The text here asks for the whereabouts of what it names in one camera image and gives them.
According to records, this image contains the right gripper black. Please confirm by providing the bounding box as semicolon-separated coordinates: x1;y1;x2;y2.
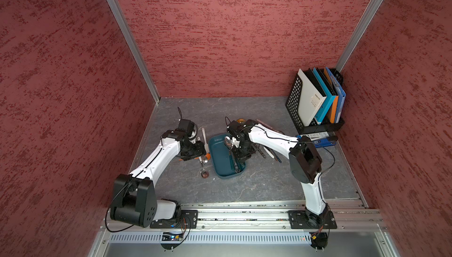
231;139;255;164

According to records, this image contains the silver spoon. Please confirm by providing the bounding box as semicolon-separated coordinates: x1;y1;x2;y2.
224;137;240;173

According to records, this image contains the teal plastic storage box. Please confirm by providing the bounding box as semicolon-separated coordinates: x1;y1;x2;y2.
208;133;246;179

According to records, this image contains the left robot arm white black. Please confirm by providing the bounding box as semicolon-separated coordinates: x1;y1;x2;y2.
107;130;207;228

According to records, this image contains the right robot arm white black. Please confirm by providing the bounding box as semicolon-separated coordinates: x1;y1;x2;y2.
227;119;327;218

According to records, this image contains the white plastic spoon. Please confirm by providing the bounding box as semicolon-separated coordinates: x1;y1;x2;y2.
201;127;208;146

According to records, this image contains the copper bowl spoon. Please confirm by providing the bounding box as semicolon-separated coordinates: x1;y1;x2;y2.
200;158;209;179

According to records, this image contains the black mesh file rack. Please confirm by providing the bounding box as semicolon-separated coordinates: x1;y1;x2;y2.
286;68;346;134

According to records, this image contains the white folder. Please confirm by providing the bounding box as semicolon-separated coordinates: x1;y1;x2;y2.
298;69;325;126

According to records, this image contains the teal folder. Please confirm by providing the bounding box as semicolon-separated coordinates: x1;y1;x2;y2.
313;68;337;124

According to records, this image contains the orange folder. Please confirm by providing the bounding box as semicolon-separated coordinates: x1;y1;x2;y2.
323;67;339;124

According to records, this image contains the blue folder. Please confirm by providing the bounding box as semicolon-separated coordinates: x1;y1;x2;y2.
326;67;346;123

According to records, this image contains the orange handled spoon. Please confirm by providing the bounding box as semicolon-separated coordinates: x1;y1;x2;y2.
179;153;211;161

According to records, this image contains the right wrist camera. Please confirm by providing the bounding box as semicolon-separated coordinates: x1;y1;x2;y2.
227;120;243;141

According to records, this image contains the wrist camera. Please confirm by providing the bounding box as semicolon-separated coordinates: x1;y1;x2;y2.
227;120;243;141
176;119;198;141

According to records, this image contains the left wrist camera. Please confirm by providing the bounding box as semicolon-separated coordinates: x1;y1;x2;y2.
176;119;198;141

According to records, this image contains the white handled spoon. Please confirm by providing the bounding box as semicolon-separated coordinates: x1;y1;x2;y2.
262;145;276;159

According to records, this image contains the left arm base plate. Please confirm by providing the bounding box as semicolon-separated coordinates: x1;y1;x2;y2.
149;210;198;230

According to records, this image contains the perforated cable tray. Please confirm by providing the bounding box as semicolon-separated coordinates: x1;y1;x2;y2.
109;232;311;245

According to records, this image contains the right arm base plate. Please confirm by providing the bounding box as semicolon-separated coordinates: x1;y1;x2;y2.
288;209;337;231

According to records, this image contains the aluminium front rail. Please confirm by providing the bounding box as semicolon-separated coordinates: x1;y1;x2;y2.
100;205;387;231

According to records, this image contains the left corner aluminium post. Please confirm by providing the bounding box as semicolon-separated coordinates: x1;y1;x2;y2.
106;0;161;105

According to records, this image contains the corner aluminium post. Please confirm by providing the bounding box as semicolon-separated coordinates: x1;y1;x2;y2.
335;0;384;72
106;0;161;105

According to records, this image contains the right corner aluminium post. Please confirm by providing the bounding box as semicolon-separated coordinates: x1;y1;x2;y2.
335;0;384;72

